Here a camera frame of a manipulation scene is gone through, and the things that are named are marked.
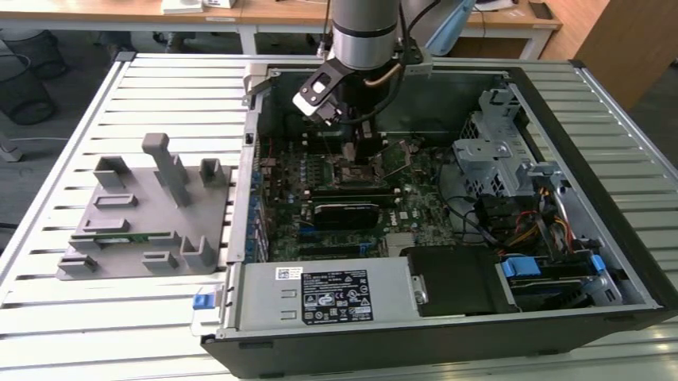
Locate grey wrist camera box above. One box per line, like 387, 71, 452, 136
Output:
404, 49, 433, 76

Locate grey power supply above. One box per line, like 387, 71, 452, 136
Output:
232, 257, 420, 333

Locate black RAM slot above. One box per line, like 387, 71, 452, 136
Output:
304, 132, 387, 142
311, 195, 397, 206
304, 141, 388, 153
311, 186, 396, 197

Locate black graphics card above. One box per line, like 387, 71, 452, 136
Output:
311, 202, 380, 230

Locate black plastic shroud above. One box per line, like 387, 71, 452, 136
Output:
404, 244, 519, 318

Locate wooden cabinet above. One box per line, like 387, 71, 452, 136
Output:
539, 0, 678, 110

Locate black cable brass plug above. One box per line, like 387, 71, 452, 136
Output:
363, 59, 403, 87

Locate white box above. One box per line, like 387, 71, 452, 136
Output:
161, 0, 205, 15

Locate black mesh bin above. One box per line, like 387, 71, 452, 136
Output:
0, 53, 57, 126
0, 29, 69, 80

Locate yellow red power wires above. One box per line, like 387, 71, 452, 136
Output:
511, 186, 578, 255

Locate black PC case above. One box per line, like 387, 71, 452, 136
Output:
198, 62, 678, 380

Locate green motherboard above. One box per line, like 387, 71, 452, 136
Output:
252, 133, 461, 263

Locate black expansion slot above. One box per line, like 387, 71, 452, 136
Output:
295, 244, 367, 258

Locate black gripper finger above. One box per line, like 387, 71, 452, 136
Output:
355, 121, 383, 166

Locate black camera cable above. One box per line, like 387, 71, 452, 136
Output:
341, 0, 424, 126

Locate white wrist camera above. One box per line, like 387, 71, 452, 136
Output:
292, 71, 343, 126

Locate wooden desk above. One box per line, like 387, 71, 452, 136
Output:
0, 0, 561, 60

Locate metal drive cage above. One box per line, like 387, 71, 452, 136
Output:
452, 89, 536, 199

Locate silver chipset heatsink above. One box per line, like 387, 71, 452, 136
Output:
384, 233, 415, 257

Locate blue case latch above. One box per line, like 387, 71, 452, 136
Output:
192, 291, 218, 311

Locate green RAM stick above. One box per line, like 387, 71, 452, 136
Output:
70, 232, 176, 244

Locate blue disk carrier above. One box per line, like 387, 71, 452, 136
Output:
499, 253, 606, 283

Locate CPU socket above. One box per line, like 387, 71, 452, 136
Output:
331, 158, 383, 187

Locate grey parts rack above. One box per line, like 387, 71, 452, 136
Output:
54, 133, 237, 282

